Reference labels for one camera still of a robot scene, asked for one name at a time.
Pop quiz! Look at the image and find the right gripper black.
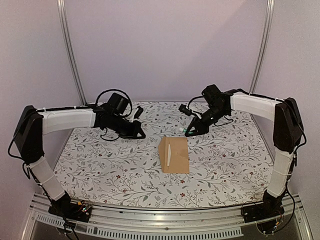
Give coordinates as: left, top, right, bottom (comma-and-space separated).
184, 105, 229, 137

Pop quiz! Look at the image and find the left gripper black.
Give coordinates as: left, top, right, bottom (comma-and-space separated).
109, 114, 146, 140

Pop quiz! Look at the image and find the brown kraft envelope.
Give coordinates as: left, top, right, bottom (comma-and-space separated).
158, 136, 190, 174

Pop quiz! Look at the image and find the cream letter paper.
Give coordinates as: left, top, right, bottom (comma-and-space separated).
166, 144, 172, 167

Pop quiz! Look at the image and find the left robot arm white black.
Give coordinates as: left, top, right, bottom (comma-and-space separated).
9, 89, 146, 217

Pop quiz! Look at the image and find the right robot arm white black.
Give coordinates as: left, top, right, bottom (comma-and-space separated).
179, 84, 307, 218

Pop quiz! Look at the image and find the floral patterned table mat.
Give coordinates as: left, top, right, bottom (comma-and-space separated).
53, 102, 273, 208

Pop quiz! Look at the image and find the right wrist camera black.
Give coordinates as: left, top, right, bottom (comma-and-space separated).
178, 104, 192, 116

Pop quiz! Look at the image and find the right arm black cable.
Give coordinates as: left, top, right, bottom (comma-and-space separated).
187, 95, 205, 112

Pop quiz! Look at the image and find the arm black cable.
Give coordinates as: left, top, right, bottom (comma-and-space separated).
95, 88, 133, 118
187, 95, 205, 112

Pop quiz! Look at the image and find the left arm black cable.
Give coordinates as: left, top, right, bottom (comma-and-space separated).
95, 88, 133, 118

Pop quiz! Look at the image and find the aluminium front rail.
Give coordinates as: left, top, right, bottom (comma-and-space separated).
21, 194, 315, 240

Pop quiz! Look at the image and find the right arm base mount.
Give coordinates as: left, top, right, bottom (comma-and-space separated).
240, 201, 285, 223

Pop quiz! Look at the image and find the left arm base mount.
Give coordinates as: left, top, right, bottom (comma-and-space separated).
48, 201, 92, 223

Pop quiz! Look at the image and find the left aluminium frame post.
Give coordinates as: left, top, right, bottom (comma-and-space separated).
56, 0, 87, 105

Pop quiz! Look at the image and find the aluminium frame post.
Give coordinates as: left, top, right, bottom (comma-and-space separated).
249, 0, 275, 93
56, 0, 87, 105

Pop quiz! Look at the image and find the right aluminium frame post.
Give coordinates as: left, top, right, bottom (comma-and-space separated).
249, 0, 275, 93

